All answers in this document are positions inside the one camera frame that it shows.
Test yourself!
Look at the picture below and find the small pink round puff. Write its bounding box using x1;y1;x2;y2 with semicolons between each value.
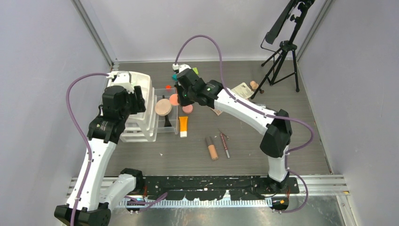
169;94;179;106

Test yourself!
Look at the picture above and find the orange cream tube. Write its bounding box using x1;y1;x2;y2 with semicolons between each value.
179;116;188;138

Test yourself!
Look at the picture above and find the white plastic drawer organizer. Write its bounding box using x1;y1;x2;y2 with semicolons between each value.
107;71;158;143

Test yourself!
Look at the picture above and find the eyeshadow palette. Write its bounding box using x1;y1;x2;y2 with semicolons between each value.
211;108;223;116

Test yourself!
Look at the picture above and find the black makeup brush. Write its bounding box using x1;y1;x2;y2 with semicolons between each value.
162;99;172;127

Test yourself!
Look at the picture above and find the clear plastic drawer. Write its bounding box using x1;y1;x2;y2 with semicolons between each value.
154;88;179;135

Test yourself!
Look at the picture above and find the foundation tube grey cap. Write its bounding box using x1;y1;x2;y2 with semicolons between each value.
205;137;218;161

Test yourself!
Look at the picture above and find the red makeup pencil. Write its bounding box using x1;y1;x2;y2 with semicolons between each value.
220;135;230;159

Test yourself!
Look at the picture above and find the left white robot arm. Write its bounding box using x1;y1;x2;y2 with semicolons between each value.
54;85;146;226

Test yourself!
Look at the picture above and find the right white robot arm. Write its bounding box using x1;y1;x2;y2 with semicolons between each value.
175;67;292;193

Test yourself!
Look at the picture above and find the green toy block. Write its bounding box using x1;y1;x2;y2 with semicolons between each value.
192;67;199;75

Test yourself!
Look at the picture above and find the beige beauty sponge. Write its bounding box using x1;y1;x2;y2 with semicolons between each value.
249;81;259;90

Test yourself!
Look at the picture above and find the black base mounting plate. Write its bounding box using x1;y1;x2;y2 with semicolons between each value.
128;176;300;201

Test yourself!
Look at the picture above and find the black tripod stand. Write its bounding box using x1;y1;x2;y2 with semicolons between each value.
250;0;314;99

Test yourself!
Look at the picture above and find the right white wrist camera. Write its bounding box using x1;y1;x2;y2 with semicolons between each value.
172;63;191;74

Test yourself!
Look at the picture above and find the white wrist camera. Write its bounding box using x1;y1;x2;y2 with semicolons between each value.
106;71;134;93
172;63;191;74

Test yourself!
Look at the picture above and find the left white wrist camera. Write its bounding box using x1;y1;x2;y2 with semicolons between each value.
106;71;134;93

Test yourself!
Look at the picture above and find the aluminium rail frame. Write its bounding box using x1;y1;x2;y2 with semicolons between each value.
66;174;350;209

